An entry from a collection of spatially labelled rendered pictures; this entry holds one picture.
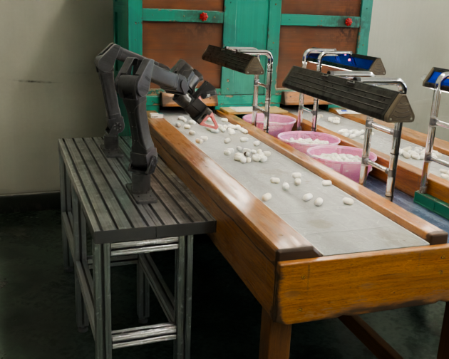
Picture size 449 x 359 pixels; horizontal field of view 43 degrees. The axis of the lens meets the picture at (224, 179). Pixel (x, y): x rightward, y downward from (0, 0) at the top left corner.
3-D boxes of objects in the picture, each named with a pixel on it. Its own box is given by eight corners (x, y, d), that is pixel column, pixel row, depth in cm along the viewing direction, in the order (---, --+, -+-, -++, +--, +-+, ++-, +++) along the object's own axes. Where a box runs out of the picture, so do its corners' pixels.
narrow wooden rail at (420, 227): (425, 274, 147) (431, 234, 144) (214, 129, 311) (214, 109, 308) (442, 272, 149) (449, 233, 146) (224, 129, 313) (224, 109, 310)
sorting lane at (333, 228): (323, 263, 136) (323, 255, 135) (160, 118, 300) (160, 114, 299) (429, 251, 145) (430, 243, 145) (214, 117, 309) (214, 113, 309)
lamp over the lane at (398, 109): (386, 123, 137) (390, 92, 135) (281, 87, 194) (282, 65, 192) (415, 122, 140) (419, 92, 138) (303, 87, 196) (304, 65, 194)
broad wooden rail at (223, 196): (271, 322, 136) (276, 250, 131) (137, 145, 300) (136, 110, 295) (317, 315, 140) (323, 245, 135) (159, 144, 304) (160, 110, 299)
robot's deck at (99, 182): (94, 244, 163) (94, 231, 162) (58, 147, 271) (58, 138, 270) (365, 217, 194) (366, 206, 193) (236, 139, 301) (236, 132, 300)
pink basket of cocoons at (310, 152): (324, 189, 208) (326, 164, 205) (293, 169, 232) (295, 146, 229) (388, 184, 216) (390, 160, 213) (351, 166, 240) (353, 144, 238)
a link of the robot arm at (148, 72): (169, 75, 207) (119, 53, 180) (191, 77, 204) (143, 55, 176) (163, 108, 208) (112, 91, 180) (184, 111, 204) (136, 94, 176)
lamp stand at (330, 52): (311, 149, 268) (320, 50, 255) (293, 139, 286) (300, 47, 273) (347, 147, 274) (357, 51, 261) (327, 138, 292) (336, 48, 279)
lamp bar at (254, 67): (245, 74, 225) (246, 55, 223) (201, 59, 282) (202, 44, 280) (264, 75, 228) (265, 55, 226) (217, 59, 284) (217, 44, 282)
